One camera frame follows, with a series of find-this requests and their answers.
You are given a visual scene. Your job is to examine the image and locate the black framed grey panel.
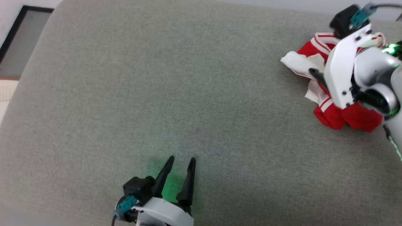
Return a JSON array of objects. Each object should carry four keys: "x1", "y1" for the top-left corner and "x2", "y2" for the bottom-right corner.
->
[{"x1": 0, "y1": 5, "x2": 54, "y2": 79}]

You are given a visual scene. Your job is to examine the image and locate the cream perforated basket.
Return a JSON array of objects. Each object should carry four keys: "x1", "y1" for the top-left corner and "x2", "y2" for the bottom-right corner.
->
[{"x1": 0, "y1": 80, "x2": 19, "y2": 124}]

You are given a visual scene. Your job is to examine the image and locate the grey fabric sofa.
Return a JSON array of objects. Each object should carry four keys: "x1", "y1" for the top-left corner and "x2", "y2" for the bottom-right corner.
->
[{"x1": 0, "y1": 0, "x2": 402, "y2": 226}]

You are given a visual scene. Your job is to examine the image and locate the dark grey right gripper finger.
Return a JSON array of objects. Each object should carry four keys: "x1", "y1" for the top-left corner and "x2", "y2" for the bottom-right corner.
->
[{"x1": 309, "y1": 67, "x2": 329, "y2": 90}]

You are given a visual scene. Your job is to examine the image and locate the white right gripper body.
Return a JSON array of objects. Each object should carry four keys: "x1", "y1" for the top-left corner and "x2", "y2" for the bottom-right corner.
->
[{"x1": 323, "y1": 24, "x2": 372, "y2": 109}]

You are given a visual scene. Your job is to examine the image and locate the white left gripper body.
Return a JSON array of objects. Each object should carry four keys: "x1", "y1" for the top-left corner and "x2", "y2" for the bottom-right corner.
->
[{"x1": 132, "y1": 198, "x2": 194, "y2": 226}]

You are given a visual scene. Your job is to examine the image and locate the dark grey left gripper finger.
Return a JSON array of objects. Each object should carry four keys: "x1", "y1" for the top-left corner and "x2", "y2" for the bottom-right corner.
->
[
  {"x1": 152, "y1": 156, "x2": 175, "y2": 198},
  {"x1": 176, "y1": 158, "x2": 196, "y2": 214}
]

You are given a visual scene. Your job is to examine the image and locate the braided right arm cable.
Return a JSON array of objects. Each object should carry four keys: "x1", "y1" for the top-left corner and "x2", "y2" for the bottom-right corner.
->
[{"x1": 383, "y1": 125, "x2": 402, "y2": 162}]

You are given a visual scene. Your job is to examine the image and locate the red and white shirt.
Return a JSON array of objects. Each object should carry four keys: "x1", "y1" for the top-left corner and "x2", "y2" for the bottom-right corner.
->
[{"x1": 280, "y1": 31, "x2": 388, "y2": 133}]

